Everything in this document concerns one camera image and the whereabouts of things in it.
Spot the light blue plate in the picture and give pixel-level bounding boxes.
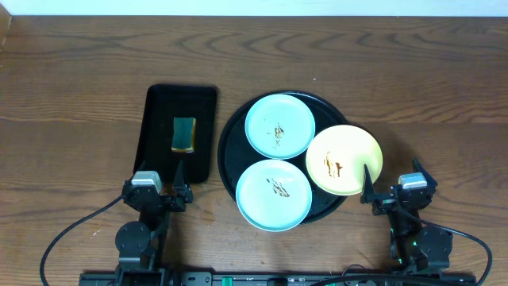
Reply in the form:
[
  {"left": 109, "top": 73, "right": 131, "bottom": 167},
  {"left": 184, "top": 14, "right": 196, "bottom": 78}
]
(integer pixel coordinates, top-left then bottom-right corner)
[
  {"left": 236, "top": 160, "right": 312, "bottom": 232},
  {"left": 244, "top": 94, "right": 316, "bottom": 160}
]

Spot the left black cable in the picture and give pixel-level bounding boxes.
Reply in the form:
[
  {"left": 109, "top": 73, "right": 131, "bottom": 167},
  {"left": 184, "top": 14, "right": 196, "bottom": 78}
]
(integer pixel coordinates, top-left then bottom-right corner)
[{"left": 39, "top": 194, "right": 126, "bottom": 286}]

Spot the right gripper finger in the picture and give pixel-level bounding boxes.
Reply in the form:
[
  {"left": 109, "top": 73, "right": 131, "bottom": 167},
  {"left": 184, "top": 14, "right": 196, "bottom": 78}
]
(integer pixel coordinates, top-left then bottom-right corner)
[
  {"left": 360, "top": 164, "right": 375, "bottom": 204},
  {"left": 412, "top": 157, "right": 437, "bottom": 187}
]

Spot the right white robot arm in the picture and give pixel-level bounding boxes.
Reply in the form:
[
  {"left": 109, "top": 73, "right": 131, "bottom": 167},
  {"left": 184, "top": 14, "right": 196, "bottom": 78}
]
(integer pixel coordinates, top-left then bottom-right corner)
[{"left": 360, "top": 159, "right": 452, "bottom": 275}]

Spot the green yellow sponge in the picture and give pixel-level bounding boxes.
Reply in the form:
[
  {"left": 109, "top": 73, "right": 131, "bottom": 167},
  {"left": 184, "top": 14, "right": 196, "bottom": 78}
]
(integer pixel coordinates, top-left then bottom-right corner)
[{"left": 171, "top": 117, "right": 196, "bottom": 153}]

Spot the rectangular black tray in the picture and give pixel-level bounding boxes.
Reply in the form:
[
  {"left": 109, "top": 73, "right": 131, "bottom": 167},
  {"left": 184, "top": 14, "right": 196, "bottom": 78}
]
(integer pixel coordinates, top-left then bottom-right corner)
[{"left": 133, "top": 84, "right": 218, "bottom": 184}]

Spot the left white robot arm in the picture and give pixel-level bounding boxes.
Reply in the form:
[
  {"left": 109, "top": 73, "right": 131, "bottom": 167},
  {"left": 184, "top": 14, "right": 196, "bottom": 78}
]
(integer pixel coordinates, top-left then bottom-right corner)
[{"left": 113, "top": 161, "right": 193, "bottom": 286}]

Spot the yellow plate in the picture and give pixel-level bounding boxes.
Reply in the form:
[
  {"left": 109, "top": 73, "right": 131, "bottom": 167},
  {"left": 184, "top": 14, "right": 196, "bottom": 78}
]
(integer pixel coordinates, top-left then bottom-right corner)
[{"left": 306, "top": 125, "right": 383, "bottom": 195}]

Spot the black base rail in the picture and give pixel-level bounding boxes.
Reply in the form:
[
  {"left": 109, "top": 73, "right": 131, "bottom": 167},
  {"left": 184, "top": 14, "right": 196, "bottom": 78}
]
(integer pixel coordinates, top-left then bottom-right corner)
[{"left": 78, "top": 272, "right": 476, "bottom": 286}]

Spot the round black tray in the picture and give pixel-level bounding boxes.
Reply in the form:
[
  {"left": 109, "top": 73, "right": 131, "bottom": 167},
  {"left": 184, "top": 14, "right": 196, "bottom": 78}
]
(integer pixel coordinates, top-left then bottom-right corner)
[{"left": 217, "top": 91, "right": 350, "bottom": 224}]

